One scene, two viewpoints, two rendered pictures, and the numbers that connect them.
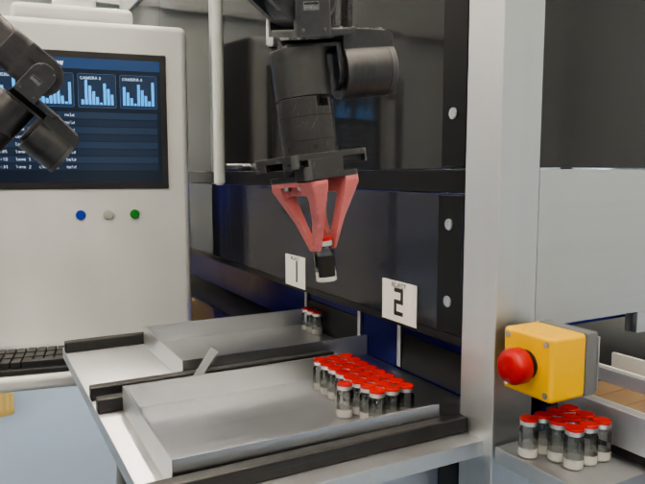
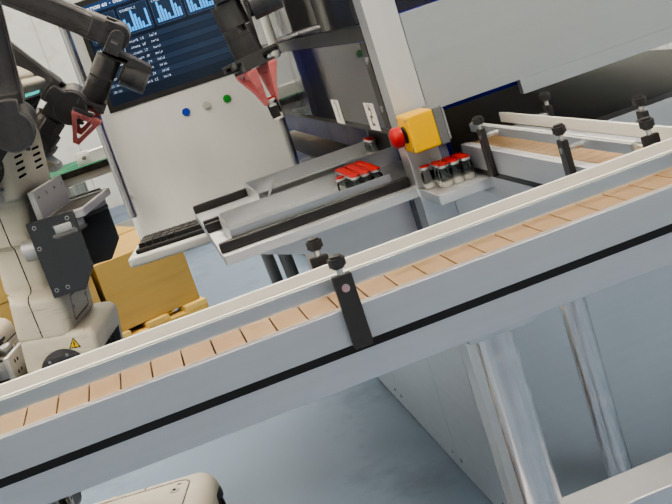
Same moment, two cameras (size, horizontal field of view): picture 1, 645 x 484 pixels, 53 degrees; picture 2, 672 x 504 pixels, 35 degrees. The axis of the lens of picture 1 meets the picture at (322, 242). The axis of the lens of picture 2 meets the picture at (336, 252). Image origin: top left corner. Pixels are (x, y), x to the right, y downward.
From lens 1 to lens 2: 1.45 m
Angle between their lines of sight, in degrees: 21
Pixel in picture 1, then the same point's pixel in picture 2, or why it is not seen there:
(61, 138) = (140, 71)
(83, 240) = (194, 131)
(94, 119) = (172, 31)
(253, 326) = (330, 163)
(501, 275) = (390, 86)
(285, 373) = (323, 184)
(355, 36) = not seen: outside the picture
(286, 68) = (219, 18)
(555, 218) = (421, 39)
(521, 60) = not seen: outside the picture
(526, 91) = not seen: outside the picture
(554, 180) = (412, 16)
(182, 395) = (256, 212)
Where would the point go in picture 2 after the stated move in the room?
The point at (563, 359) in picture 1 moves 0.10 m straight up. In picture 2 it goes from (417, 126) to (401, 74)
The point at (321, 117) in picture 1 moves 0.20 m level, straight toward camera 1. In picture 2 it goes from (243, 37) to (203, 50)
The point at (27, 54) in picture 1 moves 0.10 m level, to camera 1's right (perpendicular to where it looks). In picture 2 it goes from (104, 28) to (143, 14)
